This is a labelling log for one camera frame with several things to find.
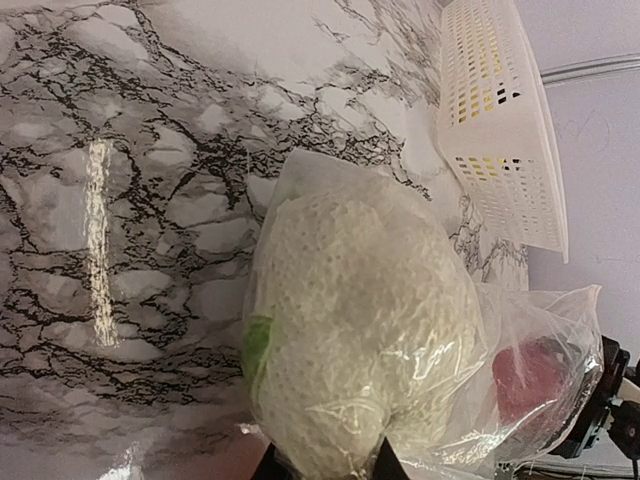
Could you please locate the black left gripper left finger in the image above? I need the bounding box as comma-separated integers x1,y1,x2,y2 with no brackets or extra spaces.
251,443,300,480

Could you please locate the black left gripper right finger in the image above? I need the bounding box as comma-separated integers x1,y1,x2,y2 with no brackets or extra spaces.
372,438,410,480

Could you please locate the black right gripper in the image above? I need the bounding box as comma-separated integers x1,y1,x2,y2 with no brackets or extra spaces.
550,336,639,458

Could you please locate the red fake pepper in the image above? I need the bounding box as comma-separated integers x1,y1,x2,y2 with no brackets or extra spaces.
492,337,569,425

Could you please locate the white fake cauliflower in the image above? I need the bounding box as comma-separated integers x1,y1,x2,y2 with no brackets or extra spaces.
244,194,483,479

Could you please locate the clear zip top bag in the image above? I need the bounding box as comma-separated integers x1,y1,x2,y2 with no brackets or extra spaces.
241,150,603,479

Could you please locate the white perforated plastic basket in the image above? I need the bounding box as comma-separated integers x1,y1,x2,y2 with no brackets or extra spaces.
437,1,569,257

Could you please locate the right aluminium frame post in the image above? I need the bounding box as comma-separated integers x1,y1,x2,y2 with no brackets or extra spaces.
541,53,640,86

